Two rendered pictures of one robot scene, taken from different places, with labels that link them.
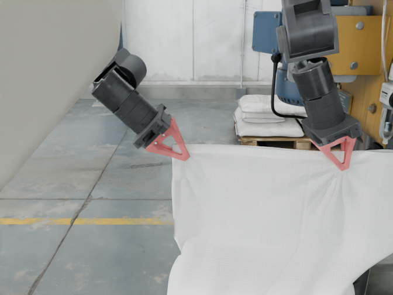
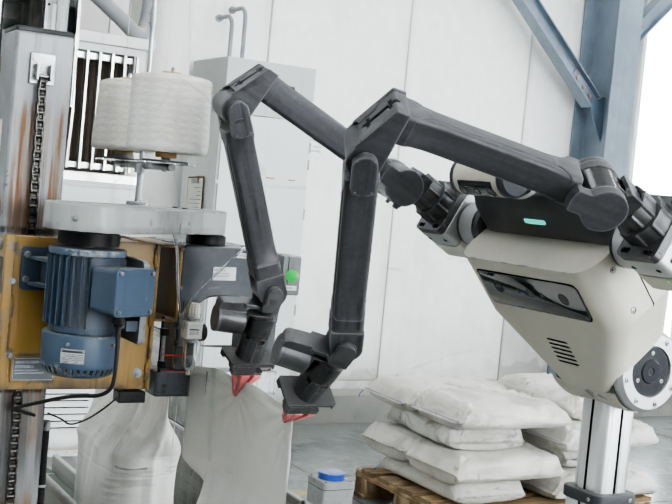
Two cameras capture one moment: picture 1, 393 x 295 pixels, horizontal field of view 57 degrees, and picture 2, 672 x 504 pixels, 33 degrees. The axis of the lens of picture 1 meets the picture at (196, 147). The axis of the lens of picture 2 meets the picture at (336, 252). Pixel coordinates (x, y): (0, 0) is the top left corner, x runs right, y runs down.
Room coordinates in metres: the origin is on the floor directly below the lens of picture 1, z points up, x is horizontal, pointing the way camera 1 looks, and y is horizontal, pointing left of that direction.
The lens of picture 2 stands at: (1.62, 1.88, 1.48)
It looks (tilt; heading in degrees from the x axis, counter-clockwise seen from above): 3 degrees down; 240
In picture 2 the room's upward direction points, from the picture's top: 5 degrees clockwise
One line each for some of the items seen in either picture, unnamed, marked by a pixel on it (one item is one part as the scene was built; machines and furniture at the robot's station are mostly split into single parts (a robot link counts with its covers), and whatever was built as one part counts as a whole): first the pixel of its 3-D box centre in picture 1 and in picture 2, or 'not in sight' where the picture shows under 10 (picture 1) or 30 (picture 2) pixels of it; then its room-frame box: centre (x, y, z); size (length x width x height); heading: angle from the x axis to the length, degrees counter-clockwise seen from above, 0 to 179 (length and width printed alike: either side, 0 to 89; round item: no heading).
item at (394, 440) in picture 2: not in sight; (435, 439); (-1.66, -2.65, 0.32); 0.67 x 0.42 x 0.14; 4
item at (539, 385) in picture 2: not in sight; (560, 395); (-2.29, -2.49, 0.56); 0.67 x 0.43 x 0.15; 90
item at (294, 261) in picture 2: not in sight; (284, 274); (0.41, -0.44, 1.29); 0.08 x 0.05 x 0.09; 90
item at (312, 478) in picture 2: not in sight; (329, 490); (0.31, -0.31, 0.81); 0.08 x 0.08 x 0.06; 0
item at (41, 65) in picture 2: not in sight; (43, 68); (1.00, -0.45, 1.68); 0.05 x 0.03 x 0.06; 0
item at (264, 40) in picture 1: (276, 37); (122, 297); (0.88, -0.19, 1.25); 0.10 x 0.08 x 0.12; 25
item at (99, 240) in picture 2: not in sight; (89, 239); (0.93, -0.28, 1.35); 0.12 x 0.12 x 0.04
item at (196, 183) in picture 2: not in sight; (192, 204); (-0.87, -4.08, 1.34); 0.24 x 0.04 x 0.32; 90
